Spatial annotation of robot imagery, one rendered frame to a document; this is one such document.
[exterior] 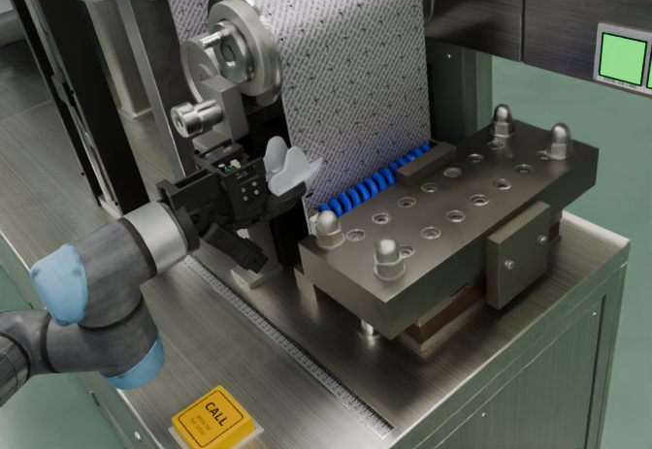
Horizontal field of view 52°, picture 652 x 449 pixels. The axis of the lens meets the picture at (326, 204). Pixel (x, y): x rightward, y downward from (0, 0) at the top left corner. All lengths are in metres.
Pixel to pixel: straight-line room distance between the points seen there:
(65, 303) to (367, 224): 0.37
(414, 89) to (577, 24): 0.22
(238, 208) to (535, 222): 0.37
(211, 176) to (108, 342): 0.21
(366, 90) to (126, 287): 0.39
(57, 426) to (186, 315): 1.28
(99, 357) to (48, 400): 1.51
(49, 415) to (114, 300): 1.54
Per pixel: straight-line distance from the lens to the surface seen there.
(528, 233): 0.87
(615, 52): 0.87
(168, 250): 0.74
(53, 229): 1.28
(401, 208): 0.87
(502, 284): 0.87
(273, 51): 0.77
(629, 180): 2.78
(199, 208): 0.77
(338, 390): 0.84
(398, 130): 0.95
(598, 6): 0.87
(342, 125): 0.87
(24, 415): 2.31
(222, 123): 0.87
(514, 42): 0.96
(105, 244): 0.73
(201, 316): 0.98
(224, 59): 0.83
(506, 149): 0.98
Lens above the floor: 1.54
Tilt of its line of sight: 35 degrees down
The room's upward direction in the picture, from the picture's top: 10 degrees counter-clockwise
